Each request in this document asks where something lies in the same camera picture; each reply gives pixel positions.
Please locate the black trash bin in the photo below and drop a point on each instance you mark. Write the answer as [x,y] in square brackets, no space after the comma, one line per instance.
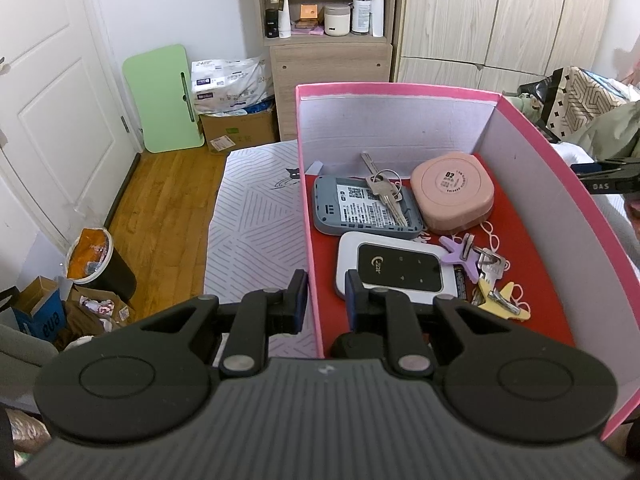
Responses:
[112,272]

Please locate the wooden wardrobe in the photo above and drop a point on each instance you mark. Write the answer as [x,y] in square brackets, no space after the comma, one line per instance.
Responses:
[450,10]

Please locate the white tissue pack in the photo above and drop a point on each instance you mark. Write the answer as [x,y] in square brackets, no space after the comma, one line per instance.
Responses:
[230,82]

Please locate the pink cardboard box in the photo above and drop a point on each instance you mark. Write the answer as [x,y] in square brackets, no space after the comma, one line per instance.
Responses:
[550,185]

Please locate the orange box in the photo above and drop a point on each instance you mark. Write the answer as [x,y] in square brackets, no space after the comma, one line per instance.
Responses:
[309,12]

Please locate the tall white bottle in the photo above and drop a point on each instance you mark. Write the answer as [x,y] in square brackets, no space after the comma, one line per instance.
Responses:
[377,15]

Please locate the pink rounded case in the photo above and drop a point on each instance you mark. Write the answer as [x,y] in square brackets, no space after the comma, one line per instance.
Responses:
[450,190]

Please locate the silver key bunch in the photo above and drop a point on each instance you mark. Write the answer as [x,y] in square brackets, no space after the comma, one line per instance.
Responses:
[487,265]

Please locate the wooden bookshelf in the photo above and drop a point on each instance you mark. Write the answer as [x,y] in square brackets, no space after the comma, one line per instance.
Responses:
[330,70]

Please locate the colorful printed blanket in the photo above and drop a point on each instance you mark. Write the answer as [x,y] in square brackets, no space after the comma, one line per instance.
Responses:
[30,437]

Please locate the purple star key cover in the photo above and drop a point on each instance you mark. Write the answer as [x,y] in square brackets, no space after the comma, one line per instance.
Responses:
[457,255]

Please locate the white mobile router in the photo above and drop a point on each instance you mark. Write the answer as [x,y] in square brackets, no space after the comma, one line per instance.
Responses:
[400,270]

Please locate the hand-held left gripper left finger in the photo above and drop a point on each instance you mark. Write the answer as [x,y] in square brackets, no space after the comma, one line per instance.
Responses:
[301,300]

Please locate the yellow star key cover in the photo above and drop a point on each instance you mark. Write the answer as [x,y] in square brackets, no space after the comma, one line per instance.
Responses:
[505,301]

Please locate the black cream patterned bag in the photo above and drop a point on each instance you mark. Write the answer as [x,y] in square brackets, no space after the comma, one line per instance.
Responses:
[580,100]

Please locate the grey cushion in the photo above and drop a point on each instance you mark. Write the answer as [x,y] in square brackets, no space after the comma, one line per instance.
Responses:
[25,365]

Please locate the white jar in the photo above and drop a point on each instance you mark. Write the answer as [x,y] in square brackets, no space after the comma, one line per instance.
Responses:
[336,21]

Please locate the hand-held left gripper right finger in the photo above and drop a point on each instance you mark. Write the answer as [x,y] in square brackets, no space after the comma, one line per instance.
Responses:
[352,300]

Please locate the green folding table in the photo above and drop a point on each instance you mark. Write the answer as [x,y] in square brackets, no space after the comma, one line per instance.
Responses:
[160,100]

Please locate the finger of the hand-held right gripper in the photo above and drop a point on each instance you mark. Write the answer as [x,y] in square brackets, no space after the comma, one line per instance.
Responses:
[585,167]

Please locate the grey router back cover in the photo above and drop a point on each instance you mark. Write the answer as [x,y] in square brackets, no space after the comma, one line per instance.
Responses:
[345,205]

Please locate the spray can red cap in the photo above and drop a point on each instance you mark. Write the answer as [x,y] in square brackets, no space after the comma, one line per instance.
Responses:
[361,10]

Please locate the brown paper bag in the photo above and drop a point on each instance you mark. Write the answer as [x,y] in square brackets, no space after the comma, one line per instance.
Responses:
[95,312]

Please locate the white door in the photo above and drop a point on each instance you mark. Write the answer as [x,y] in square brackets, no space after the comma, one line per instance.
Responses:
[50,85]

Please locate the black yellow battery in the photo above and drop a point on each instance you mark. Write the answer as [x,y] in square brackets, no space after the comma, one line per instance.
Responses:
[465,286]

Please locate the brown cardboard box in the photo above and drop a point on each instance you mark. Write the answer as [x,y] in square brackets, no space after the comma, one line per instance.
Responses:
[240,127]

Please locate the red patterned box liner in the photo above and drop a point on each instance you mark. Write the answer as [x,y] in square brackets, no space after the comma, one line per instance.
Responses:
[525,240]

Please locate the black bottle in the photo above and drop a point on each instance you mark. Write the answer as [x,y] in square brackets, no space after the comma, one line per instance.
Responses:
[271,25]

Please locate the white tube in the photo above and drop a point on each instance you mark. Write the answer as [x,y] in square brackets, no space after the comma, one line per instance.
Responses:
[284,17]

